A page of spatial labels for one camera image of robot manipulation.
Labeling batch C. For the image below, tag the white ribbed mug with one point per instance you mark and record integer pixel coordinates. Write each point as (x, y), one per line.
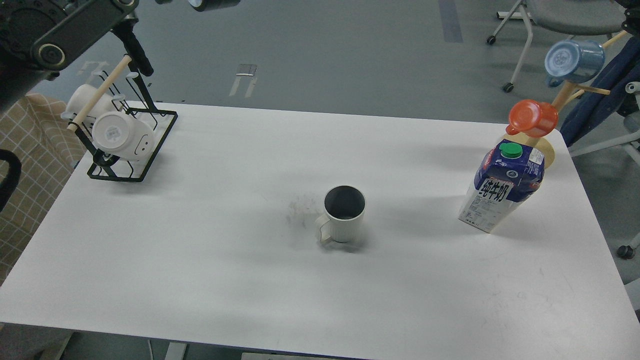
(343, 211)

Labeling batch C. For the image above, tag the blue white milk carton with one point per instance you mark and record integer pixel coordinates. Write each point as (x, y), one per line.
(509, 174)

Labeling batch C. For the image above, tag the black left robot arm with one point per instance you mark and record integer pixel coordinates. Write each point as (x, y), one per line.
(40, 38)

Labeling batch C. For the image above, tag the orange plastic cup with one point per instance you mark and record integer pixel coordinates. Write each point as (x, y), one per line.
(532, 118)

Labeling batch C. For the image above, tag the wooden cup tree stand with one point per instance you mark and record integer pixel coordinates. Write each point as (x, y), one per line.
(568, 92)

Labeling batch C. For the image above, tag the blue plastic cup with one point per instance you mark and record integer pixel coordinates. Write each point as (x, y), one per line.
(573, 61)

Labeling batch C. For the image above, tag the white smiley mug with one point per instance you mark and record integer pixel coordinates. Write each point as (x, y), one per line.
(124, 136)

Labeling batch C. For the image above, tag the beige checkered cloth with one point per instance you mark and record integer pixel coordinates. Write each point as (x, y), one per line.
(33, 129)

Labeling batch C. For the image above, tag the grey office chair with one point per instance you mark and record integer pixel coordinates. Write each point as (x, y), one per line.
(568, 17)

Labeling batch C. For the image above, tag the dark blue fabric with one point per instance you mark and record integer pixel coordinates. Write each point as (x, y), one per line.
(593, 108)

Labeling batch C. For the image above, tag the black wire cup rack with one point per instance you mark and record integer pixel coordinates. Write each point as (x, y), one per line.
(123, 89)

